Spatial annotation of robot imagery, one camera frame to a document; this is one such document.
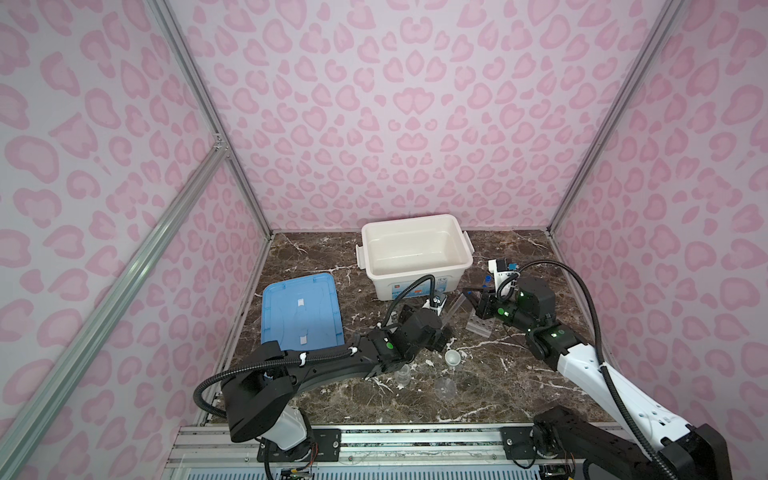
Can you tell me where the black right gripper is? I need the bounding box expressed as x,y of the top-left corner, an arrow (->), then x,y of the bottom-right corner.
460,286 -> 536,334

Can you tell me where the clear test tube rack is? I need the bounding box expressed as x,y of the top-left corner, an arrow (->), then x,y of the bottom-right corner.
442,292 -> 495,338

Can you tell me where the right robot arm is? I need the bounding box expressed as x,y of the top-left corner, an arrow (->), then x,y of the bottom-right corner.
470,278 -> 732,479

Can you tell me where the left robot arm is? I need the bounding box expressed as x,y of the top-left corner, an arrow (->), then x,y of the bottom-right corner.
221,307 -> 453,443

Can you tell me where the clear glass flask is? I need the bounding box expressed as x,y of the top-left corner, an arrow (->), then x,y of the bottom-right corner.
394,364 -> 412,389

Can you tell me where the clear round dish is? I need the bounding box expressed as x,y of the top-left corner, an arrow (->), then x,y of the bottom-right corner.
434,377 -> 457,401

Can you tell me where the white plastic storage bin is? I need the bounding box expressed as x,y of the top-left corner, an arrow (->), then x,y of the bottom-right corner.
356,214 -> 475,301

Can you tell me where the blue plastic bin lid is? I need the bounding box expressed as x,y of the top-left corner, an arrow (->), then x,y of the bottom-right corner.
261,273 -> 345,351

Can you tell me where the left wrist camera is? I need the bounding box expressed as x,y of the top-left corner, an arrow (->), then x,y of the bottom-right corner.
424,293 -> 447,315

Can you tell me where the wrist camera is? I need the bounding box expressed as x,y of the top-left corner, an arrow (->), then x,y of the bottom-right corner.
488,258 -> 518,290
424,293 -> 447,315

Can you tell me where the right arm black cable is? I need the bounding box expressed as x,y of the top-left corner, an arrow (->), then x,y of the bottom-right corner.
496,259 -> 679,480

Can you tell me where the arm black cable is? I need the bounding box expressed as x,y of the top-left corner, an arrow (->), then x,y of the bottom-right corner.
193,274 -> 437,420
496,259 -> 679,480

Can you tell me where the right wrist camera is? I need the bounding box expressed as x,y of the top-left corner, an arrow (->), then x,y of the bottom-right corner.
488,258 -> 518,290

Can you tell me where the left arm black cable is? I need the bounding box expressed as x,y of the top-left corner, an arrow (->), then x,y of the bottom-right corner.
193,274 -> 437,420

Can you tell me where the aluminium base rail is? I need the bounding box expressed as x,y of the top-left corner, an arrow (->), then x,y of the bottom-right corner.
158,422 -> 631,480

